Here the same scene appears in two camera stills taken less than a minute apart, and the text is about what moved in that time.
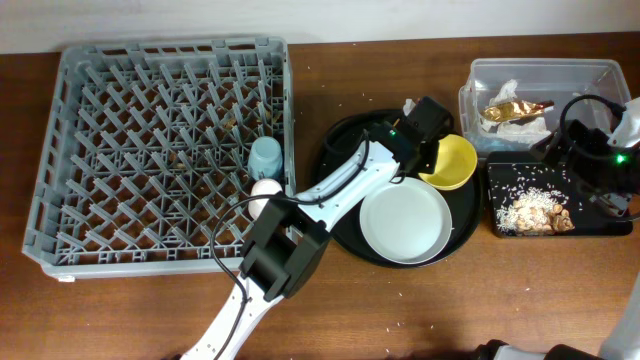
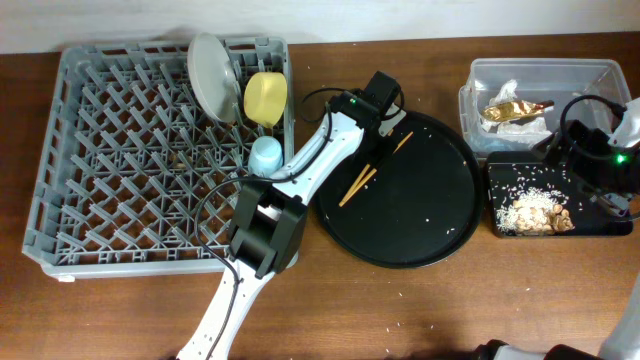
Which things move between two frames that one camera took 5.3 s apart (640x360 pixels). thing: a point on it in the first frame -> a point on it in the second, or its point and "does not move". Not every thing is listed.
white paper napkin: (523, 128) does not move
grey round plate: (406, 220) -> (214, 76)
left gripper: (430, 162) -> (378, 154)
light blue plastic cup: (265, 158) does not move
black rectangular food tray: (531, 197) does not move
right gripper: (587, 140) does not move
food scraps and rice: (535, 211) does not move
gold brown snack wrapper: (510, 110) does not move
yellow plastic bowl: (455, 165) -> (265, 97)
